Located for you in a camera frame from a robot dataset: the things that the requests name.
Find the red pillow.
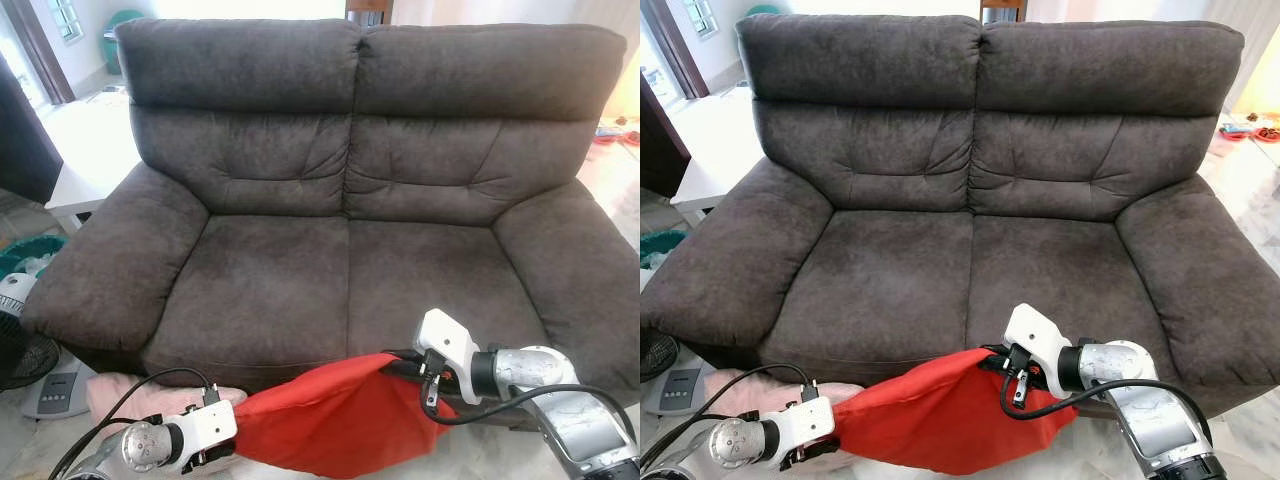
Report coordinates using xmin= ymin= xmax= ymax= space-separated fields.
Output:
xmin=231 ymin=351 xmax=462 ymax=480
xmin=832 ymin=347 xmax=1082 ymax=477

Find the pink pillow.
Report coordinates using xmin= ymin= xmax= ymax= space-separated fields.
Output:
xmin=84 ymin=369 xmax=250 ymax=442
xmin=701 ymin=365 xmax=867 ymax=426

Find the dark brown fabric sofa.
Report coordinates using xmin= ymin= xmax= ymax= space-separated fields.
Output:
xmin=20 ymin=17 xmax=641 ymax=407
xmin=640 ymin=13 xmax=1280 ymax=418

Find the grey table fan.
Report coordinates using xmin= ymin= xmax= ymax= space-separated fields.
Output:
xmin=0 ymin=269 xmax=99 ymax=422
xmin=640 ymin=329 xmax=732 ymax=417

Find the green plastic basket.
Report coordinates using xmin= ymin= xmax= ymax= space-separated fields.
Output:
xmin=0 ymin=233 xmax=70 ymax=282
xmin=640 ymin=229 xmax=690 ymax=270

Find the red plastic tray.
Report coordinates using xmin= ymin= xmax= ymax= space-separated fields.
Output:
xmin=1219 ymin=114 xmax=1280 ymax=144
xmin=591 ymin=117 xmax=641 ymax=147

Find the white low table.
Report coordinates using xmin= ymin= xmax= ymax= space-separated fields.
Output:
xmin=43 ymin=94 xmax=144 ymax=234
xmin=667 ymin=84 xmax=767 ymax=217

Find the dark wooden cabinet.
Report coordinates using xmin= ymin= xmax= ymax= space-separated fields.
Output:
xmin=640 ymin=71 xmax=694 ymax=200
xmin=0 ymin=54 xmax=65 ymax=206

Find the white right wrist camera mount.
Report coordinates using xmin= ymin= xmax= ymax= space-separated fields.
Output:
xmin=1002 ymin=302 xmax=1072 ymax=374
xmin=412 ymin=308 xmax=484 ymax=379

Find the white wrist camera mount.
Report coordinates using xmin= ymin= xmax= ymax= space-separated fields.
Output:
xmin=412 ymin=308 xmax=484 ymax=379
xmin=771 ymin=397 xmax=838 ymax=464
xmin=179 ymin=399 xmax=240 ymax=464
xmin=1002 ymin=302 xmax=1072 ymax=374

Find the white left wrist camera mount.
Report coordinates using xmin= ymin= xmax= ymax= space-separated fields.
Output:
xmin=179 ymin=399 xmax=240 ymax=464
xmin=771 ymin=397 xmax=838 ymax=464

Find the brown door frame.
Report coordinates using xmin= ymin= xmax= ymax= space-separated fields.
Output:
xmin=4 ymin=0 xmax=77 ymax=104
xmin=640 ymin=0 xmax=714 ymax=102

